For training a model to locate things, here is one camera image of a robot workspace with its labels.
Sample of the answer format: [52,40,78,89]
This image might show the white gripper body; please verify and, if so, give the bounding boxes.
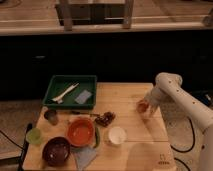
[144,86,167,108]

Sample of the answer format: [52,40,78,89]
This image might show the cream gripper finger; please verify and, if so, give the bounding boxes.
[148,106,157,117]

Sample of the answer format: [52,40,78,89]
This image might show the red apple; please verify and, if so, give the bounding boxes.
[137,100,149,113]

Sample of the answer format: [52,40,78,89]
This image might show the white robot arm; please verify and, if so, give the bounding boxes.
[144,72,213,171]

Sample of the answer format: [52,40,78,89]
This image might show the white paper cup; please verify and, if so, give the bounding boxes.
[108,126,127,146]

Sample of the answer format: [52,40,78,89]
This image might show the small dark metal cup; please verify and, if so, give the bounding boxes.
[44,109,58,125]

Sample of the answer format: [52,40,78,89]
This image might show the light green cup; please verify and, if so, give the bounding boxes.
[26,128,42,145]

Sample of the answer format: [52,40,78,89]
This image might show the bunch of dark grapes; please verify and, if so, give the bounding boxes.
[95,112,115,127]

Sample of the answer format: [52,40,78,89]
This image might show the green chili pepper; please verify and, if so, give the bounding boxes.
[93,126,100,148]

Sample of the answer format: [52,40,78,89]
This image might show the grey sponge in tray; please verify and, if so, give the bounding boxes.
[75,90,92,104]

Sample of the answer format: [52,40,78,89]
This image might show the orange bowl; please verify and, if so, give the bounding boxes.
[66,117,95,147]

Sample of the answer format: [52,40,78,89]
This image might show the grey blue cloth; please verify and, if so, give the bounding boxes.
[71,146,97,171]

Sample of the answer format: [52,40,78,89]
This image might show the green plastic tray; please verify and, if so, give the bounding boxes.
[43,75,97,109]

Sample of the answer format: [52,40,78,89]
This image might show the white plastic fork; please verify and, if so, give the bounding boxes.
[51,83,79,104]

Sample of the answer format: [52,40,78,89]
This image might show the dark purple bowl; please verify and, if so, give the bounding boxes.
[42,137,70,167]

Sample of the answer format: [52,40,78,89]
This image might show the wooden stool legs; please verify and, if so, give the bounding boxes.
[55,0,134,31]

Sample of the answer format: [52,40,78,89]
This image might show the black cable right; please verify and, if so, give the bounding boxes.
[170,117,198,171]

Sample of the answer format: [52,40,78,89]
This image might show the black cable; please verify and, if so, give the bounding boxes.
[170,117,198,171]
[0,129,25,151]

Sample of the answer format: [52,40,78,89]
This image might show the dark handled knife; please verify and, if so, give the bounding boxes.
[71,111,100,117]

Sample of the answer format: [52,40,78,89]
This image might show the black cable left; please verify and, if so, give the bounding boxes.
[0,129,25,151]

